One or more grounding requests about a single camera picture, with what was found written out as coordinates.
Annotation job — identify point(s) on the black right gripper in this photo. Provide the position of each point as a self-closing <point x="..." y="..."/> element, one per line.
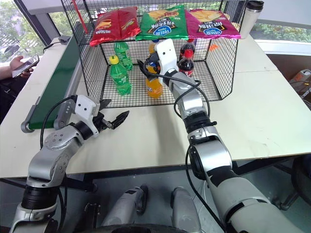
<point x="154" y="60"/>

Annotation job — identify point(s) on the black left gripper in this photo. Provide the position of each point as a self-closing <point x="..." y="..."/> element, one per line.
<point x="99" y="122"/>

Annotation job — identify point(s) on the orange soda bottle blue label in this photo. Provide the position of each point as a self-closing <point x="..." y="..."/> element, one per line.
<point x="154" y="88"/>

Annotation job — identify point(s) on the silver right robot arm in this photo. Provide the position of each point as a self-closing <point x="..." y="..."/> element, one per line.
<point x="218" y="157"/>

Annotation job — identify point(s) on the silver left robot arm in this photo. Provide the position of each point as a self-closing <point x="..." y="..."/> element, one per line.
<point x="53" y="145"/>

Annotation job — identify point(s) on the dark rounded robot base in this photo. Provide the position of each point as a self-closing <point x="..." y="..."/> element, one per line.
<point x="136" y="230"/>

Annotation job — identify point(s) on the green conveyor belt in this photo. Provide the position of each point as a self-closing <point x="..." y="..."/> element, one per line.
<point x="53" y="92"/>

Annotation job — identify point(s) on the person's bare hand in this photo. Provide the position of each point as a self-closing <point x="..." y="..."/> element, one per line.
<point x="15" y="63"/>

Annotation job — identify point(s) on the green soda bottle yellow cap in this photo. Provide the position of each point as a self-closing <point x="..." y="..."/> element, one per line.
<point x="119" y="77"/>

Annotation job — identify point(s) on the cola bottle red cap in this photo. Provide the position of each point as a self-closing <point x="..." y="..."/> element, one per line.
<point x="188" y="44"/>
<point x="185" y="65"/>

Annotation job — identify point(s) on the green chip bag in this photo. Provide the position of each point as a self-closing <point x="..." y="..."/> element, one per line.
<point x="162" y="24"/>

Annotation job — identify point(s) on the red chip bag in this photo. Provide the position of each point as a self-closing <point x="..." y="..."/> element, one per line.
<point x="114" y="24"/>

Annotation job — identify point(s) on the small orange object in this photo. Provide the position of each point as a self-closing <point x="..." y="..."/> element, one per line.
<point x="213" y="47"/>

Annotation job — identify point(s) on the magenta chip bag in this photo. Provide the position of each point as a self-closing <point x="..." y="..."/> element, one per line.
<point x="209" y="24"/>

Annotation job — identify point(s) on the red pole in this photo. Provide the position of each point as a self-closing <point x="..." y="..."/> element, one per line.
<point x="81" y="17"/>

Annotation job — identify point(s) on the small grey power box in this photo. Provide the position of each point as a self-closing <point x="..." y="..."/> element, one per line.
<point x="64" y="39"/>

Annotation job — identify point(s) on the silver left robot leg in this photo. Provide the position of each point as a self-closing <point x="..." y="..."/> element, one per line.
<point x="126" y="206"/>

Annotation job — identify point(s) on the silver robot leg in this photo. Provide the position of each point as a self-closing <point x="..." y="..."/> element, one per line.
<point x="126" y="206"/>
<point x="184" y="208"/>

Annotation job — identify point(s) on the smartphone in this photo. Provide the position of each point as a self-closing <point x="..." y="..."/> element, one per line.
<point x="25" y="66"/>

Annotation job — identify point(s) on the person in dark clothes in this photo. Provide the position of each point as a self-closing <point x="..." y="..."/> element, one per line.
<point x="8" y="94"/>

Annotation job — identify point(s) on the black block under table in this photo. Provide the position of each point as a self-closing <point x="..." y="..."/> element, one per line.
<point x="92" y="216"/>

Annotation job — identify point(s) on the steel travel mug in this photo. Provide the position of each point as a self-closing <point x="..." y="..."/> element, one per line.
<point x="250" y="19"/>

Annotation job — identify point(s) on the silver right robot leg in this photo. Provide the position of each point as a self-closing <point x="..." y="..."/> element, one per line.
<point x="184" y="208"/>

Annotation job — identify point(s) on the cardboard box with items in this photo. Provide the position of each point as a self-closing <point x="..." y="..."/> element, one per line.
<point x="301" y="80"/>

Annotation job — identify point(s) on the black wheel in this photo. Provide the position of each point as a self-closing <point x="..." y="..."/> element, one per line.
<point x="302" y="179"/>

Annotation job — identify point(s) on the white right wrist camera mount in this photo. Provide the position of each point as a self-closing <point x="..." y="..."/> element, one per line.
<point x="166" y="53"/>

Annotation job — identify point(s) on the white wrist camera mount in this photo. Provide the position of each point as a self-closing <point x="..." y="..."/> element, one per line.
<point x="166" y="53"/>
<point x="85" y="104"/>

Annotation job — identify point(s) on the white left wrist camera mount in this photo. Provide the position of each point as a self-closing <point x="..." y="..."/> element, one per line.
<point x="85" y="104"/>

